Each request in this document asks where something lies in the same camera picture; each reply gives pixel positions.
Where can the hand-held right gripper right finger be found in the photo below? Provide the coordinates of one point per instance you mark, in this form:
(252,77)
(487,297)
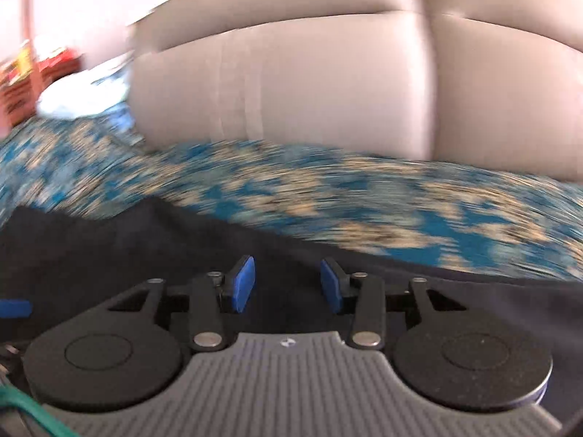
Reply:
(332,286)

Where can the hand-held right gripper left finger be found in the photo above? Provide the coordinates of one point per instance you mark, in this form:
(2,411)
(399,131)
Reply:
(239,284)

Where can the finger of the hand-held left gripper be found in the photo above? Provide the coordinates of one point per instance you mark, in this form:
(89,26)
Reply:
(13,309)

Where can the black pants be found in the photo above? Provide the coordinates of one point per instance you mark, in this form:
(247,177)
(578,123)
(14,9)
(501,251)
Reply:
(114,246)

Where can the blue paisley blanket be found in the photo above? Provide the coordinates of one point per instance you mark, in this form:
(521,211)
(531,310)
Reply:
(319,191)

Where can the beige padded headboard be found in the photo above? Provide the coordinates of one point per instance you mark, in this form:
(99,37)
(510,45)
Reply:
(319,77)

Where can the white crumpled cloth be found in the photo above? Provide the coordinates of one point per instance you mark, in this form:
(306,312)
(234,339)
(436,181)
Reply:
(77,95)

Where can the wooden shelf with books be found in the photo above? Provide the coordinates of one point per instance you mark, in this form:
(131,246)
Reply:
(50,66)

